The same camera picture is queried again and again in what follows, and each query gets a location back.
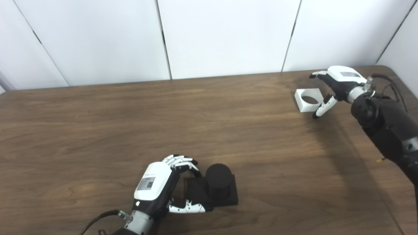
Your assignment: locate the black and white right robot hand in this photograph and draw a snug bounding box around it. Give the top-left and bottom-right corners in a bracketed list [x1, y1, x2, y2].
[309, 66, 368, 119]

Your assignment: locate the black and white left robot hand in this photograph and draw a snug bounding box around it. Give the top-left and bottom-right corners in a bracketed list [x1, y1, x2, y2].
[132, 154, 206, 219]

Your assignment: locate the white square piece with hole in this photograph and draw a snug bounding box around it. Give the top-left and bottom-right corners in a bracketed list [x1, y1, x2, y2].
[294, 88, 324, 113]

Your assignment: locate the black peg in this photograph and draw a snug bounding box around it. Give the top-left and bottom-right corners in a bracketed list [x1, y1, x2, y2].
[184, 164, 238, 212]

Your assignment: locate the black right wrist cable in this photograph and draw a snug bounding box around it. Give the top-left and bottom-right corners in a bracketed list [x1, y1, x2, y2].
[371, 74, 409, 113]

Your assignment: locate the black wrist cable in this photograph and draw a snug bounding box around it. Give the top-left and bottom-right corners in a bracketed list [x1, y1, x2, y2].
[78, 210, 131, 235]
[371, 74, 409, 113]

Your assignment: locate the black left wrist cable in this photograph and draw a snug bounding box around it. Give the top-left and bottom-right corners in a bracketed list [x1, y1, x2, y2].
[78, 210, 131, 235]

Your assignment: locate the grey wall corner post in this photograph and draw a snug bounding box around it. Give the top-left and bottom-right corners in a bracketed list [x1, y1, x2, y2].
[0, 70, 16, 91]

